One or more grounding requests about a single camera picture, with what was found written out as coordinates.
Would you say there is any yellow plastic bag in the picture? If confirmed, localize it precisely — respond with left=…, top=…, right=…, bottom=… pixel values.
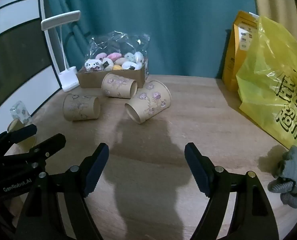
left=236, top=16, right=297, bottom=149

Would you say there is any clear bag of plush toys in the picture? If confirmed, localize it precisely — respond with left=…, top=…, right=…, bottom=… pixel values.
left=85, top=31, right=150, bottom=72

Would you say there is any teal curtain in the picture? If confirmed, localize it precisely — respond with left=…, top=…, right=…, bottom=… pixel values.
left=45, top=0, right=257, bottom=79

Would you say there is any brown floral paper cup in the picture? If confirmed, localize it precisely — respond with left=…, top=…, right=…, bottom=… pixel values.
left=63, top=94, right=100, bottom=122
left=101, top=73, right=138, bottom=99
left=125, top=80, right=172, bottom=125

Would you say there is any orange paper package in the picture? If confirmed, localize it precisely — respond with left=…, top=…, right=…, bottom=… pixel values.
left=222, top=10, right=260, bottom=92

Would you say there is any white black striped panel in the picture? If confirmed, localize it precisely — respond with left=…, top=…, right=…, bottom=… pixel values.
left=0, top=0, right=64, bottom=130

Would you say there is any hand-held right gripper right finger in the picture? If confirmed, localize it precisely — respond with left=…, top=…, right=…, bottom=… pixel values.
left=185, top=142, right=280, bottom=240

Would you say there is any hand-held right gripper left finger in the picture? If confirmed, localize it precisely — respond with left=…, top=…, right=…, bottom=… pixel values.
left=15, top=142, right=109, bottom=240

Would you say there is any brown cardboard box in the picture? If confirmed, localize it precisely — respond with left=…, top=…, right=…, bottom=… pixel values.
left=76, top=64, right=146, bottom=89

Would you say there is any grey knitted glove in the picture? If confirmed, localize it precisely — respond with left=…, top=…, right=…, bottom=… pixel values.
left=268, top=145, right=297, bottom=209

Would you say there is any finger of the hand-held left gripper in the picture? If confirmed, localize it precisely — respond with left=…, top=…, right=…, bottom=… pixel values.
left=0, top=124, right=38, bottom=155
left=3, top=134, right=66, bottom=173

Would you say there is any white desk lamp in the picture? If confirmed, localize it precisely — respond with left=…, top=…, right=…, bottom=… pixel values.
left=41, top=10, right=81, bottom=92

